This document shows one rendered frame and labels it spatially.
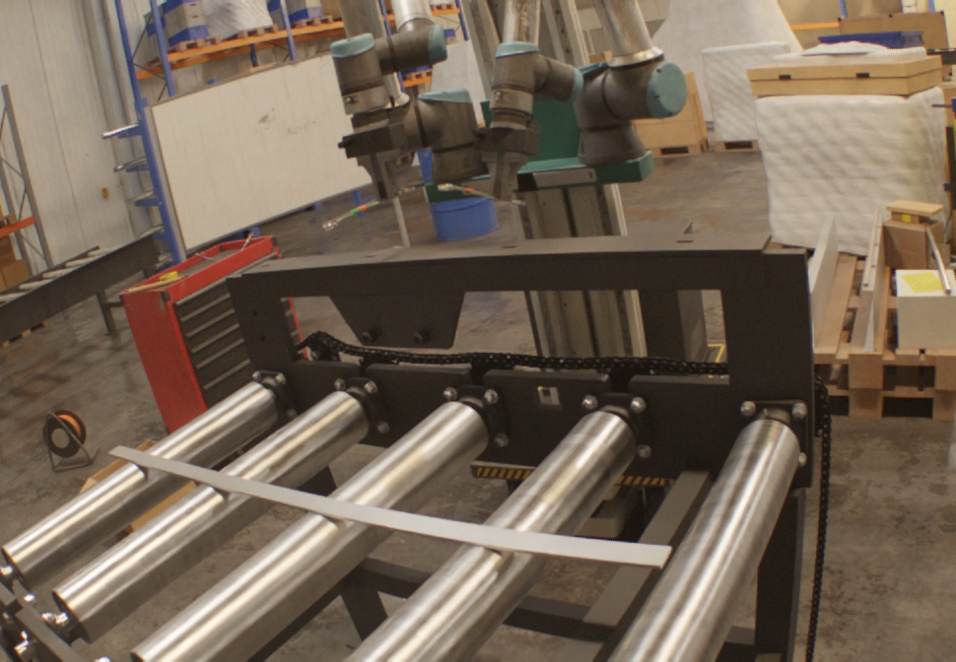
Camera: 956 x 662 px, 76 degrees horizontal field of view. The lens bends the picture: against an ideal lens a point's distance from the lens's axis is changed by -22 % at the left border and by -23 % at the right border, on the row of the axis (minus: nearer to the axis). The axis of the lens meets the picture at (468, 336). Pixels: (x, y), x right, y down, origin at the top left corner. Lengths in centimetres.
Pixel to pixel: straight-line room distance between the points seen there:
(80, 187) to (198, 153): 633
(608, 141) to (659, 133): 755
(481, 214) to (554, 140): 470
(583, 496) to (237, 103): 515
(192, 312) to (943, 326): 311
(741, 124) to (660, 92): 757
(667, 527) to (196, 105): 519
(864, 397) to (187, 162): 484
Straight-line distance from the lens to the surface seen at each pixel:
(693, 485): 129
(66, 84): 1226
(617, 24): 188
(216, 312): 351
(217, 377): 352
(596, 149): 201
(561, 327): 247
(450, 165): 221
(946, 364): 289
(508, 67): 161
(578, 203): 235
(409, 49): 163
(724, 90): 940
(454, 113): 220
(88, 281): 653
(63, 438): 452
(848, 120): 435
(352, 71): 151
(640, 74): 188
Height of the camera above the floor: 149
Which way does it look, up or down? 19 degrees down
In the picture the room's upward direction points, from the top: 13 degrees counter-clockwise
